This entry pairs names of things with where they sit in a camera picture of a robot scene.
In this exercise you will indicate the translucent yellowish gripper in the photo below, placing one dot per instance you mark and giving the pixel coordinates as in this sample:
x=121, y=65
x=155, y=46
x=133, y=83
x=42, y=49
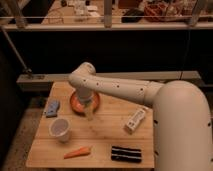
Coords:
x=89, y=111

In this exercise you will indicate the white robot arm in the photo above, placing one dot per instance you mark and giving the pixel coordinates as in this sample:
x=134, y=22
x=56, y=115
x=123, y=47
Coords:
x=181, y=116

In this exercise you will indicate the white paper cup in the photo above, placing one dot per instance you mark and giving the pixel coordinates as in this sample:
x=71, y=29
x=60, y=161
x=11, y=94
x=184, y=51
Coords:
x=60, y=129

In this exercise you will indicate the wooden bamboo board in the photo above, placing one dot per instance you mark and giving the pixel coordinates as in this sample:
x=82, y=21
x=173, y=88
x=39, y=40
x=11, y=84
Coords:
x=105, y=130

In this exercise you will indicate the orange carrot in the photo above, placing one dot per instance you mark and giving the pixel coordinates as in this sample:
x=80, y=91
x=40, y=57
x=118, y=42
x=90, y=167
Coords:
x=79, y=152

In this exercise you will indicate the white plastic bottle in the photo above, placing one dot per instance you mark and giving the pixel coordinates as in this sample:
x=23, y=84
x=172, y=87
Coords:
x=135, y=120

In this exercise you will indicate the black white striped block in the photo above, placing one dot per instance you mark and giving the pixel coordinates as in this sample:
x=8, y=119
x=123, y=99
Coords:
x=126, y=154

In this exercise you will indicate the diagonal metal strut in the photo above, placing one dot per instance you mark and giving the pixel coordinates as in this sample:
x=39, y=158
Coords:
x=26, y=69

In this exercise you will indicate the upper wooden shelf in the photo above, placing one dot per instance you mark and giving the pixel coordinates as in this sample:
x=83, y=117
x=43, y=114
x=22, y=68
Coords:
x=105, y=15

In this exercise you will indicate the grey metal rail beam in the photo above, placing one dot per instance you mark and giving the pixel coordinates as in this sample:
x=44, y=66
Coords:
x=43, y=82

